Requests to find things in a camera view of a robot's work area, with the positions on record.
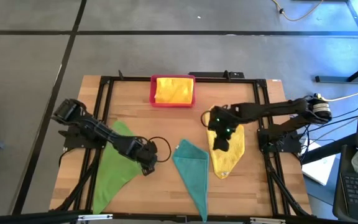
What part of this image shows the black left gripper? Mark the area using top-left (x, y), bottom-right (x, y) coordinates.
top-left (131, 139), bottom-right (158, 177)

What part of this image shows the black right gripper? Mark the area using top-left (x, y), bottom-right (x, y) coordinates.
top-left (208, 105), bottom-right (239, 152)

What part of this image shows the yellow microfiber towel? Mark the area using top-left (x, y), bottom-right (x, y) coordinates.
top-left (154, 77), bottom-right (195, 105)
top-left (204, 105), bottom-right (246, 180)

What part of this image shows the bright green microfiber towel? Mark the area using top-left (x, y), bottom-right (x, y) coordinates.
top-left (91, 120), bottom-right (144, 215)

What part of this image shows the teal microfiber towel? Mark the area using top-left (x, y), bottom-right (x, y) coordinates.
top-left (172, 138), bottom-right (210, 223)

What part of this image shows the pink plastic bin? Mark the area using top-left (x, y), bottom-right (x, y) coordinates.
top-left (149, 73), bottom-right (196, 109)

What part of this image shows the white flat box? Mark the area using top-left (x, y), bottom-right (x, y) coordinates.
top-left (301, 138), bottom-right (337, 187)

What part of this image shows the blue-grey floor bar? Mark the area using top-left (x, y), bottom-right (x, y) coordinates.
top-left (314, 75), bottom-right (358, 84)

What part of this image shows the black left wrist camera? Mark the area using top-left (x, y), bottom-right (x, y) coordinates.
top-left (144, 141), bottom-right (159, 156)

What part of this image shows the black looped gripper cable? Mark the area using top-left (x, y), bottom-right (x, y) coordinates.
top-left (147, 136), bottom-right (172, 163)

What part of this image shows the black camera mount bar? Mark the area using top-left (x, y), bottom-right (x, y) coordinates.
top-left (188, 70), bottom-right (246, 79)

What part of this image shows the silver aluminium bracket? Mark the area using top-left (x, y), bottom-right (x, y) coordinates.
top-left (78, 213), bottom-right (114, 222)
top-left (249, 217), bottom-right (287, 224)

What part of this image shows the black aluminium table frame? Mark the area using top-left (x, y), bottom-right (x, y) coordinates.
top-left (50, 70), bottom-right (315, 224)

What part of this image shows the white power cable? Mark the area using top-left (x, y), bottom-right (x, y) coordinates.
top-left (323, 91), bottom-right (358, 103)

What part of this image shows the yellow floor cable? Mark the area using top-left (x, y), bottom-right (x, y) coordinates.
top-left (271, 0), bottom-right (324, 22)

